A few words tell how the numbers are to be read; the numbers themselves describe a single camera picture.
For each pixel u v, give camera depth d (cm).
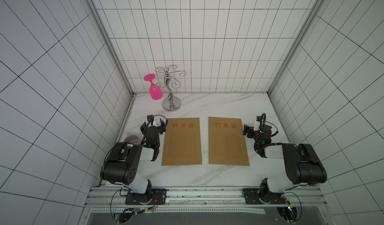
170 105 112
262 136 73
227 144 92
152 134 69
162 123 85
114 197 70
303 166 44
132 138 90
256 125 83
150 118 78
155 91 99
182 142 92
